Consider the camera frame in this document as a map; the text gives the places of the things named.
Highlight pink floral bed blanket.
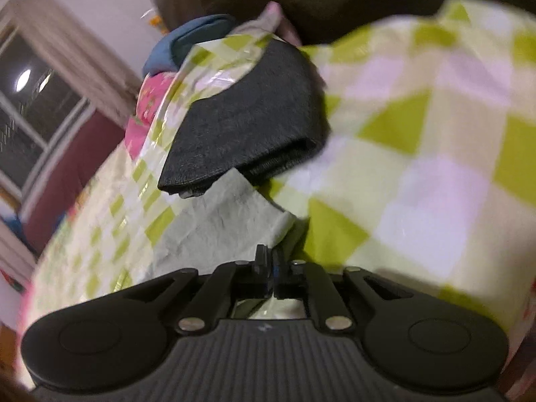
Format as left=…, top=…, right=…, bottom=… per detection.
left=125, top=71, right=187, bottom=160

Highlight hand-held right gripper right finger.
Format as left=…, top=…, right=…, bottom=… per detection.
left=272, top=248, right=405, bottom=332

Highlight blue folded blanket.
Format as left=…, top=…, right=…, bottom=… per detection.
left=141, top=14, right=240, bottom=77

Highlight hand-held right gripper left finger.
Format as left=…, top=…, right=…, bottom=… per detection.
left=121, top=244, right=274, bottom=335

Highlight dark grey folded pants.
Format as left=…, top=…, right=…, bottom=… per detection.
left=157, top=39, right=331, bottom=197

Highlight barred window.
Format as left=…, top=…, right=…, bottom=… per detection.
left=0, top=25, right=93, bottom=204

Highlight beige curtain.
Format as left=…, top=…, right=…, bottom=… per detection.
left=0, top=0, right=144, bottom=123

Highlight light green pants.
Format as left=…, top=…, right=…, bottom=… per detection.
left=151, top=171, right=297, bottom=282

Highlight green checked plastic sheet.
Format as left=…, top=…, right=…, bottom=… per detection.
left=17, top=0, right=536, bottom=386

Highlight orange yellow packets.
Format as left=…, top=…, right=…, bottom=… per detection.
left=141, top=7, right=169, bottom=35

